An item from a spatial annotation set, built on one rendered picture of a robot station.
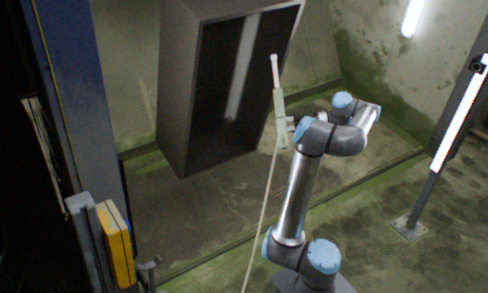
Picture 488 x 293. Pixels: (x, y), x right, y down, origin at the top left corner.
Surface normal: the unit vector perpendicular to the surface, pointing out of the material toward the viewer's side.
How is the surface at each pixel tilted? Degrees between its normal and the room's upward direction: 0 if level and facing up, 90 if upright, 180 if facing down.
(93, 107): 90
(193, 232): 0
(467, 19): 90
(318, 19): 57
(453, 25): 90
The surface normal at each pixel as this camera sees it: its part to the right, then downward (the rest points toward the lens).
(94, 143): 0.56, 0.57
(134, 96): 0.51, 0.07
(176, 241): 0.07, -0.75
